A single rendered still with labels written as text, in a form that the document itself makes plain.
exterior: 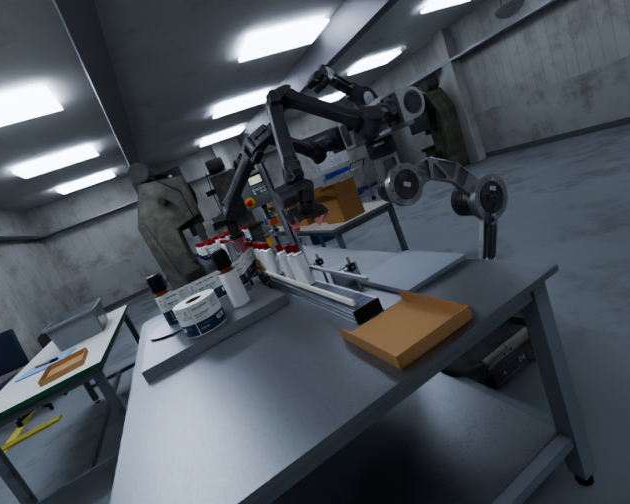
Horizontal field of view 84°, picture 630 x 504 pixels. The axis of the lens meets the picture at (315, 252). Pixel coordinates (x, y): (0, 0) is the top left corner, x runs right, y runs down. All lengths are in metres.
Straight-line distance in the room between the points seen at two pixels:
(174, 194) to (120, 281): 5.83
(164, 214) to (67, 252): 5.87
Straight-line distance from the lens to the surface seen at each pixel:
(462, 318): 1.03
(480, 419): 1.67
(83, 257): 11.37
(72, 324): 3.51
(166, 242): 5.89
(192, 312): 1.65
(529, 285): 1.17
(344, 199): 3.48
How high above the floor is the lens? 1.35
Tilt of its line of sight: 12 degrees down
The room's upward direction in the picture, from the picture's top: 23 degrees counter-clockwise
